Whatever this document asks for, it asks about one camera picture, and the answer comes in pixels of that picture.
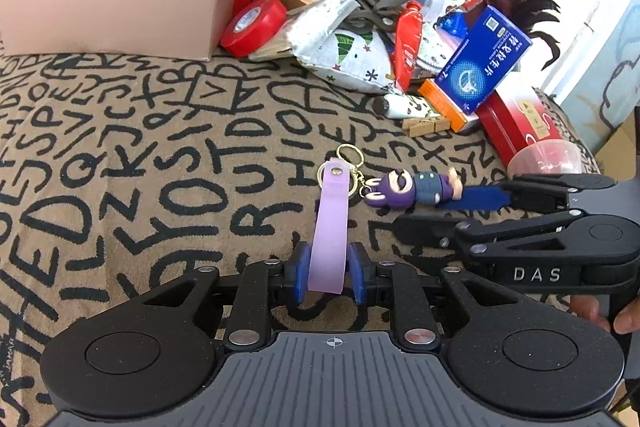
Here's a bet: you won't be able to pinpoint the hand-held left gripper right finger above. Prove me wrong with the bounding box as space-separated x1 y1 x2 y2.
347 242 507 353

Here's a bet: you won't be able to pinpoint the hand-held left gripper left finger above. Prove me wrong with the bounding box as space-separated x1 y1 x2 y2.
131 242 312 354

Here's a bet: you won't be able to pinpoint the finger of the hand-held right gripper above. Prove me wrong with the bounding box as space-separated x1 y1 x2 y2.
392 210 597 259
447 174 618 214

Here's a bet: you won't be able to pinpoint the purple figure keychain lilac strap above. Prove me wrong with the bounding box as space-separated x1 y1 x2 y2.
307 143 467 294

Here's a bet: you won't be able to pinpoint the person's right hand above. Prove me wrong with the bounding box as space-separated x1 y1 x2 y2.
570 295 640 336

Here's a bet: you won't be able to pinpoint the clear plastic cup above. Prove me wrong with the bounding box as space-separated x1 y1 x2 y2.
506 141 584 180

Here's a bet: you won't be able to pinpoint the red tin box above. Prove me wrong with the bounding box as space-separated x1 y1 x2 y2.
475 86 566 168

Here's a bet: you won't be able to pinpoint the tan cardboard box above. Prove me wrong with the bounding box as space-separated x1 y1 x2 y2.
595 119 640 180

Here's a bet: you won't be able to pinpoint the wooden clothespin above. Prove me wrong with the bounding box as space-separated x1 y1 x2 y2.
407 125 452 138
402 117 451 131

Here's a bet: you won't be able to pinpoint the orange box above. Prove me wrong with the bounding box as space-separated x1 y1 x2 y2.
417 79 481 134

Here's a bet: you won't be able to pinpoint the white spotted tube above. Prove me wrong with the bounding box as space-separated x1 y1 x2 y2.
372 94 431 120

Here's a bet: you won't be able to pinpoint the blue medicine box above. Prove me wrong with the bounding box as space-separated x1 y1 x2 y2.
435 4 534 117

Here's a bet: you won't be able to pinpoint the light blue printed cloth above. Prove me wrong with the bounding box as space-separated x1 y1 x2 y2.
565 0 640 144

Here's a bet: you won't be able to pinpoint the black feathers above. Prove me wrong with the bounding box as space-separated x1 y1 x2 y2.
486 0 562 64

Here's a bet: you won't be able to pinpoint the blue foil packet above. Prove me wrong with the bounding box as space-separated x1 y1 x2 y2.
439 9 469 38

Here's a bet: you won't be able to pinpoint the red squeeze tube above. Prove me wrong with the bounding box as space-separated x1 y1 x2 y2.
392 0 426 93

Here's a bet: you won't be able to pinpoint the white printed fabric pouch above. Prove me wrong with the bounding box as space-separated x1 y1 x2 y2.
295 26 397 96
285 0 362 64

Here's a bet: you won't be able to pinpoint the letter print blanket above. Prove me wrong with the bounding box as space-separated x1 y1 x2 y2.
0 39 601 427

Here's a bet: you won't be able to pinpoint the red tape roll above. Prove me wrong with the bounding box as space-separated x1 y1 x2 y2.
220 0 289 58

